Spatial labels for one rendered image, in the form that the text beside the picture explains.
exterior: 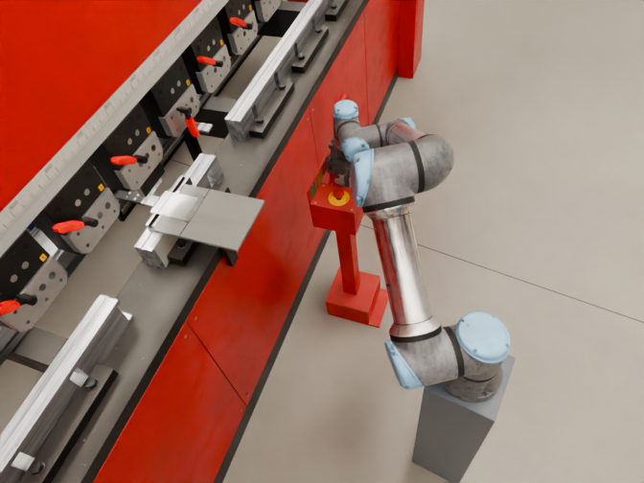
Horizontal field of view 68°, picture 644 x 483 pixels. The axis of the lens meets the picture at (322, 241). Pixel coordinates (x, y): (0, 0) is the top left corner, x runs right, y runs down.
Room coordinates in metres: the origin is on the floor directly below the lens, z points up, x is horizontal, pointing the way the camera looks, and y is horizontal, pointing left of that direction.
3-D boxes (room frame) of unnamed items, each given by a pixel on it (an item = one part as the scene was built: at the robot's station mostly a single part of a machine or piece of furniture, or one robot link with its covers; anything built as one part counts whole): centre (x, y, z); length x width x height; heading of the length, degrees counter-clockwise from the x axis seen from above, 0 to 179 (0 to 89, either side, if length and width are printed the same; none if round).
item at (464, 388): (0.43, -0.31, 0.82); 0.15 x 0.15 x 0.10
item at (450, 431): (0.43, -0.31, 0.39); 0.18 x 0.18 x 0.78; 53
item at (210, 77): (1.32, 0.25, 1.24); 0.15 x 0.09 x 0.17; 152
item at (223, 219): (0.92, 0.30, 1.00); 0.26 x 0.18 x 0.01; 62
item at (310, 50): (1.85, -0.10, 0.89); 0.30 x 0.05 x 0.03; 152
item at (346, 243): (1.14, -0.10, 0.39); 0.06 x 0.06 x 0.54; 62
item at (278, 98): (1.50, 0.09, 0.89); 0.30 x 0.05 x 0.03; 152
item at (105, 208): (0.79, 0.53, 1.24); 0.15 x 0.09 x 0.17; 152
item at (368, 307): (1.13, -0.12, 0.06); 0.25 x 0.20 x 0.12; 62
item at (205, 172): (1.04, 0.40, 0.92); 0.39 x 0.06 x 0.10; 152
